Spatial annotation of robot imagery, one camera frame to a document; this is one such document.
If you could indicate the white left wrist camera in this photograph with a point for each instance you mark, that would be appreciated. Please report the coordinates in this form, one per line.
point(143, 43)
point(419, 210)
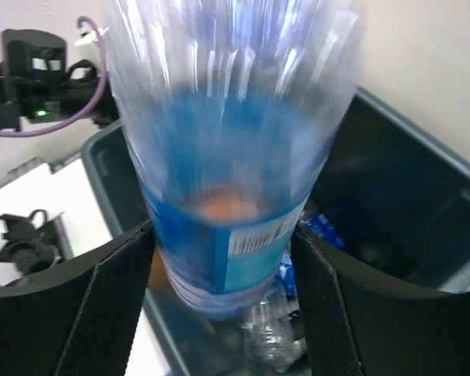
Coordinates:
point(89, 37)

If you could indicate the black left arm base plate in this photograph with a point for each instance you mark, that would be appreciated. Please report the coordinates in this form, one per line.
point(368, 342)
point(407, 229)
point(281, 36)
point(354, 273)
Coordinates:
point(34, 242)

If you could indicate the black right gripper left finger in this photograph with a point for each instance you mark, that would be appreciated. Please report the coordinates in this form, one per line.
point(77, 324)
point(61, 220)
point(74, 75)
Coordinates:
point(80, 317)

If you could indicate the clear bottle light blue label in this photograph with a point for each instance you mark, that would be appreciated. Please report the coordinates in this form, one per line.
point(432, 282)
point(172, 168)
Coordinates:
point(229, 111)

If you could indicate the dark green plastic bin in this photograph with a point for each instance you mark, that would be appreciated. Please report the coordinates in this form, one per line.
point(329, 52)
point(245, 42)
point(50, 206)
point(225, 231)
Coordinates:
point(398, 198)

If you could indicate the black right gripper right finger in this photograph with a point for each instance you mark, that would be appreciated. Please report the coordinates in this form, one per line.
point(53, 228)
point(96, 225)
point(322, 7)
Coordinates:
point(360, 321)

